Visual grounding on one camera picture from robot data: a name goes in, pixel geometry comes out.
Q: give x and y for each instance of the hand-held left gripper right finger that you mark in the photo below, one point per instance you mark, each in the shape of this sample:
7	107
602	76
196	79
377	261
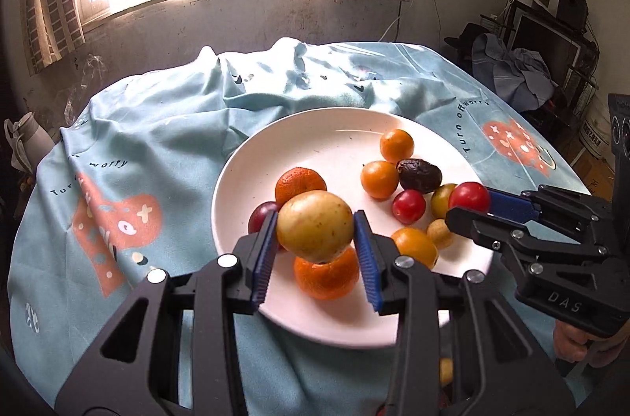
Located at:
368	261

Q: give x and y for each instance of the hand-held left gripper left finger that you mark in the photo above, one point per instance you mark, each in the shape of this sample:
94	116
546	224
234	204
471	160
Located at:
261	261

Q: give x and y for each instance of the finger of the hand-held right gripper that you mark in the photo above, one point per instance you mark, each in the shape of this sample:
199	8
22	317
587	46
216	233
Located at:
487	229
512	205

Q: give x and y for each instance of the red tomato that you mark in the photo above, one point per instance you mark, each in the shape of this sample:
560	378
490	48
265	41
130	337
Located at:
469	195

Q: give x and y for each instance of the dark purple plum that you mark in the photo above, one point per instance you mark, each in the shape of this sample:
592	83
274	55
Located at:
260	219

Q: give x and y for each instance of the orange tangerine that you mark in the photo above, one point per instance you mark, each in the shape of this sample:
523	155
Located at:
327	278
300	184

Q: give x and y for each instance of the small yellow-green plum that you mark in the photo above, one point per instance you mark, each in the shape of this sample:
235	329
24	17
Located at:
441	201

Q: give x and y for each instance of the yellow-brown potato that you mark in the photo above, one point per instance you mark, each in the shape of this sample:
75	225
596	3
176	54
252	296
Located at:
315	226

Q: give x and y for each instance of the red plum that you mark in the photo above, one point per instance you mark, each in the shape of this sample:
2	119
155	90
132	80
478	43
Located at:
409	207

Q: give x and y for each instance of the dark wrinkled passion fruit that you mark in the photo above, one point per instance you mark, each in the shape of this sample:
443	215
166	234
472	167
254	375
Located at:
419	175

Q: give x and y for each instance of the small smooth orange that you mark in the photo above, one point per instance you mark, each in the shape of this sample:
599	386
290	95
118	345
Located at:
396	146

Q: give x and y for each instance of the white oval plate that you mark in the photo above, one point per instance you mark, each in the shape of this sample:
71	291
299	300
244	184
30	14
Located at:
320	140

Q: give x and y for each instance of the person's right hand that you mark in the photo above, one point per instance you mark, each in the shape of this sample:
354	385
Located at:
573	344

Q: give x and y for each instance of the cardboard box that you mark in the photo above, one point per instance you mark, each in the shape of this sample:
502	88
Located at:
593	165

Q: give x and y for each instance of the white bucket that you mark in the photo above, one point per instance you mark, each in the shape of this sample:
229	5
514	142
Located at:
598	125

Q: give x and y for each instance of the pile of grey-blue clothes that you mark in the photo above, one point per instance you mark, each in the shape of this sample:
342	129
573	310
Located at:
514	71

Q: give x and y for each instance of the light blue printed tablecloth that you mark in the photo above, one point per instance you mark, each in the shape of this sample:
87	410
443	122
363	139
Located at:
162	125

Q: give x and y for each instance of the dark monitor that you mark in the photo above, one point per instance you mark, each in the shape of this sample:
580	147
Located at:
546	39

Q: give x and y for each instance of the black hat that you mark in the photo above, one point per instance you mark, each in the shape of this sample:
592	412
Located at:
465	39

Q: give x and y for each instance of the black speaker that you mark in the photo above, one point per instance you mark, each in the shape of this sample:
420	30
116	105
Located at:
573	8

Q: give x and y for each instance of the white pitcher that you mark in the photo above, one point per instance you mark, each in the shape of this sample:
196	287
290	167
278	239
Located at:
27	140

